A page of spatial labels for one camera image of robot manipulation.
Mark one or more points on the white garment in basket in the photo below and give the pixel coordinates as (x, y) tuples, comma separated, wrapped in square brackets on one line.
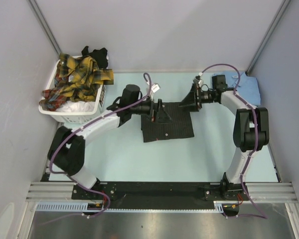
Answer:
[(80, 106)]

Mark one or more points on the black garment in basket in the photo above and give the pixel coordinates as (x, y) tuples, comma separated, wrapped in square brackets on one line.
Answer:
[(100, 56)]

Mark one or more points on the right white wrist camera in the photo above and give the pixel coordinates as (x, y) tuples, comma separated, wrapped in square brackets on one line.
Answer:
[(198, 80)]

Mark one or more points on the aluminium corner post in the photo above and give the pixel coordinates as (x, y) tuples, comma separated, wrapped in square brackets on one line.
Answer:
[(44, 25), (268, 35)]

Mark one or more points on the light blue slotted cable duct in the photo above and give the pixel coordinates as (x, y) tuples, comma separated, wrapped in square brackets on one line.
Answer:
[(93, 208)]

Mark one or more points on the aluminium frame rail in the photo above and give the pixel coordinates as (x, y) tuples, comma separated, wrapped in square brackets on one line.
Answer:
[(262, 192)]

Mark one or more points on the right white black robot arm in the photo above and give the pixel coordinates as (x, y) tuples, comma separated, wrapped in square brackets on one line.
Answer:
[(250, 133)]

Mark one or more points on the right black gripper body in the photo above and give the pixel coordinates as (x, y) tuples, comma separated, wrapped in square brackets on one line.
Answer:
[(203, 97)]

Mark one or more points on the yellow plaid flannel shirt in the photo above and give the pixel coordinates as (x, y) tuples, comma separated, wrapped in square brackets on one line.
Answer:
[(76, 79)]

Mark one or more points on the right aluminium corner post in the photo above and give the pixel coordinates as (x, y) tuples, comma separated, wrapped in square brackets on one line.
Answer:
[(268, 35)]

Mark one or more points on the left aluminium corner post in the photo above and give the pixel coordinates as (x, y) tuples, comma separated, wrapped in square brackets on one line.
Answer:
[(44, 25)]

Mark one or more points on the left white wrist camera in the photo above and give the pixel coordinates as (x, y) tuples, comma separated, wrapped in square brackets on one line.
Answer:
[(154, 88)]

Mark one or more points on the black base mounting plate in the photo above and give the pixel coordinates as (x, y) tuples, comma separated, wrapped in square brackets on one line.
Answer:
[(162, 195)]

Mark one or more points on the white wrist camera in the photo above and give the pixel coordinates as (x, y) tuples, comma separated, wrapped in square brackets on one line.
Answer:
[(154, 88), (198, 80)]

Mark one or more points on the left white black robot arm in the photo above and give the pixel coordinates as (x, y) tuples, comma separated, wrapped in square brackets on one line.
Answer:
[(67, 150)]

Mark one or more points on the folded light blue shirt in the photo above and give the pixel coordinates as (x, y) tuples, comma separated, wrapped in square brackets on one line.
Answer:
[(247, 88)]

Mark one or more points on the white plastic laundry basket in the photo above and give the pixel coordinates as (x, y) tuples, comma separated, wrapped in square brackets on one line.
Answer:
[(78, 112)]

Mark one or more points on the dark pinstriped long sleeve shirt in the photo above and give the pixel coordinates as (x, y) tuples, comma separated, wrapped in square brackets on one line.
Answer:
[(180, 126)]

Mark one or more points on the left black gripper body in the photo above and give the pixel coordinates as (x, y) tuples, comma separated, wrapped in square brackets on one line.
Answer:
[(145, 108)]

